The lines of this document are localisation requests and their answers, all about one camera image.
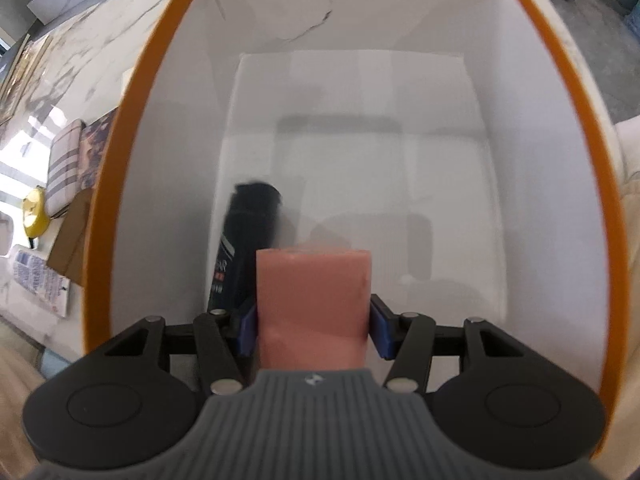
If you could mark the striped pouch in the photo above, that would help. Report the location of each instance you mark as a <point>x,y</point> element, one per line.
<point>62,170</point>

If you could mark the cream cushion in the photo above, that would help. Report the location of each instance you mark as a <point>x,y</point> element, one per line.
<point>630,260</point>

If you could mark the dark printed card box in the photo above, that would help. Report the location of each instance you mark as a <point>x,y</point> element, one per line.
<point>95,150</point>

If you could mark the beige printed book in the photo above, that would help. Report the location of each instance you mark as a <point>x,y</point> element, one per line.
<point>20,77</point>

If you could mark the black spray can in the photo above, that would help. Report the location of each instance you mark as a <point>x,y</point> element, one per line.
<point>247,225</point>

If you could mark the orange box with white inside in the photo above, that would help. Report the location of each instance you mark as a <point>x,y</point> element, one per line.
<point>350,110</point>

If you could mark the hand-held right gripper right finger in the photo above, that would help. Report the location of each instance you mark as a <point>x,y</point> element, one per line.
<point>382,331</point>

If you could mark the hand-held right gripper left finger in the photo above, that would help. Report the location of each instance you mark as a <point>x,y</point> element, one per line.
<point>247,329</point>

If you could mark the yellow object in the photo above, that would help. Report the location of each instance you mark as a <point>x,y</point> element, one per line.
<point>35,210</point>

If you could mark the pink rectangular block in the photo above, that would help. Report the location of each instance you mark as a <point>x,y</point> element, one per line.
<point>312,305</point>

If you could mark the white leaflet with blue print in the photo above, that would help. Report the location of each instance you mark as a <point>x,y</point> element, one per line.
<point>37,275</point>

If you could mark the brown cardboard sheet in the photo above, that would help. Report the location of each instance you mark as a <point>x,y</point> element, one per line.
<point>72,240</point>

